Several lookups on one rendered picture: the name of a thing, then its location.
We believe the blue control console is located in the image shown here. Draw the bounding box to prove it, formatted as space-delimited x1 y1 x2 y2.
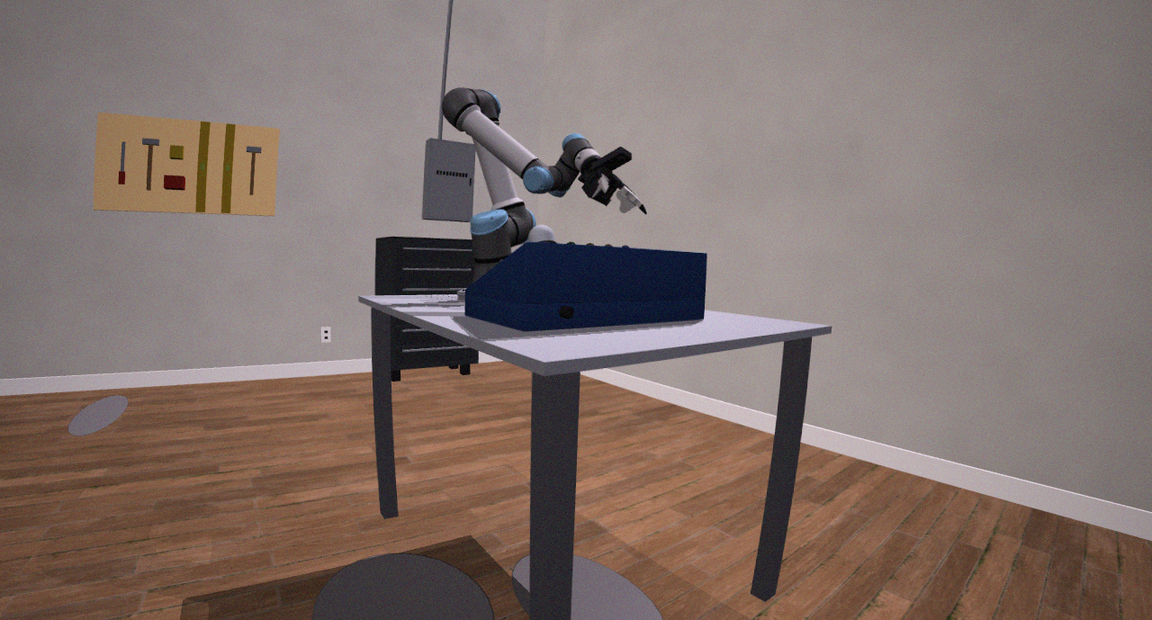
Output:
464 225 707 331

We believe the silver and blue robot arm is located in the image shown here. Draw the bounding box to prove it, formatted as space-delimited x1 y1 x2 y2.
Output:
442 86 632 283

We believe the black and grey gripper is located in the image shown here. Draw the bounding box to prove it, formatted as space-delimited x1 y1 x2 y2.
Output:
578 157 647 214

